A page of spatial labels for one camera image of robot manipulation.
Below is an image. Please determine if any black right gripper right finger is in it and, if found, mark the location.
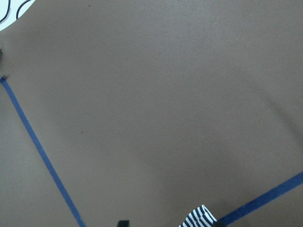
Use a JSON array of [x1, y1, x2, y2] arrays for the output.
[[214, 220, 226, 227]]

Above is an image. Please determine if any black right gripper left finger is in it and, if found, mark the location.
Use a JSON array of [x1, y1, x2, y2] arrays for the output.
[[117, 220, 129, 227]]

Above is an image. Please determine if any navy white striped polo shirt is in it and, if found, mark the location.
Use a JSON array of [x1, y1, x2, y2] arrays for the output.
[[179, 205, 217, 227]]

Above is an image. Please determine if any black cable bundle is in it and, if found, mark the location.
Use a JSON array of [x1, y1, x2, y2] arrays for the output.
[[0, 0, 31, 22]]

